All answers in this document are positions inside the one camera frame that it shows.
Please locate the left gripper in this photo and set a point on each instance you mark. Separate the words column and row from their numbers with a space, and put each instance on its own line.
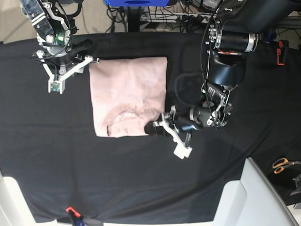
column 178, row 124

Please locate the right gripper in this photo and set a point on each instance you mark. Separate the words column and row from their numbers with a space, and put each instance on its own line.
column 62, row 68

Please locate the pink T-shirt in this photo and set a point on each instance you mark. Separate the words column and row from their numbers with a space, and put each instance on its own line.
column 126, row 94

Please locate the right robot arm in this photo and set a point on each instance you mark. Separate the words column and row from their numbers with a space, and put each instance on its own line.
column 54, row 23

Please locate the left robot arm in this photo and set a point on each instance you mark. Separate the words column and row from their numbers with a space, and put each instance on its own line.
column 230, row 35

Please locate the black table cloth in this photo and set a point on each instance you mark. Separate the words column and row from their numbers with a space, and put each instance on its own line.
column 48, row 145

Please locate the blue plastic box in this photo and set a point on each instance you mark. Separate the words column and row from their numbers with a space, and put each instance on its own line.
column 136, row 3

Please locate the red black clamp bottom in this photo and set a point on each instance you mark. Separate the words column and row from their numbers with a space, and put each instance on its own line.
column 72, row 212

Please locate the red black clamp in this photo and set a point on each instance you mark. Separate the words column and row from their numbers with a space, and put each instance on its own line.
column 72, row 212
column 282, row 52

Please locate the white power strip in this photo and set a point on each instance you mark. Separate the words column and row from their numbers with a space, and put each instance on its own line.
column 170, row 17

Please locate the white box right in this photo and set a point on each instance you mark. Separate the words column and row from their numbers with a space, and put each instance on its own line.
column 252, row 201

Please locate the white box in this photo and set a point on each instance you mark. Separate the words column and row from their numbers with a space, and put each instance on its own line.
column 14, row 210
column 252, row 201

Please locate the white box left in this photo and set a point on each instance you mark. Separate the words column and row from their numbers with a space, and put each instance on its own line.
column 14, row 210

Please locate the red black clamp right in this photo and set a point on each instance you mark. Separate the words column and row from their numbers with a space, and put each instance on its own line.
column 282, row 52

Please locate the black table stand post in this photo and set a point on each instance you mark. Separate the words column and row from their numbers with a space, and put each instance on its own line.
column 133, row 19

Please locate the orange handled scissors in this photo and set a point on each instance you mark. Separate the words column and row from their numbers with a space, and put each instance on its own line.
column 283, row 163

